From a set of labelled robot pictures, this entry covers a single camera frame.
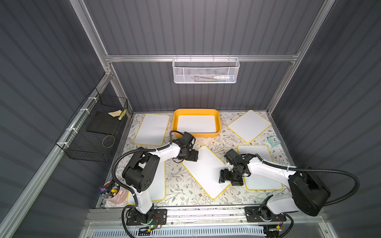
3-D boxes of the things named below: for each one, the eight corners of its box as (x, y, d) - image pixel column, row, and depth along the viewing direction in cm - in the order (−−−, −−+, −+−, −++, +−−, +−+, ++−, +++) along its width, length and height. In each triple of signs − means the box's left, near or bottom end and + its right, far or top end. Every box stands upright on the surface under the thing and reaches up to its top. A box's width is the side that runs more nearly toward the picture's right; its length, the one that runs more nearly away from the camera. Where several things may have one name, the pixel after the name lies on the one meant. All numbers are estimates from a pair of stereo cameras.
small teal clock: (272, 146, 102) (274, 144, 100) (267, 139, 106) (268, 137, 104) (279, 144, 103) (281, 141, 101) (274, 137, 107) (276, 135, 105)
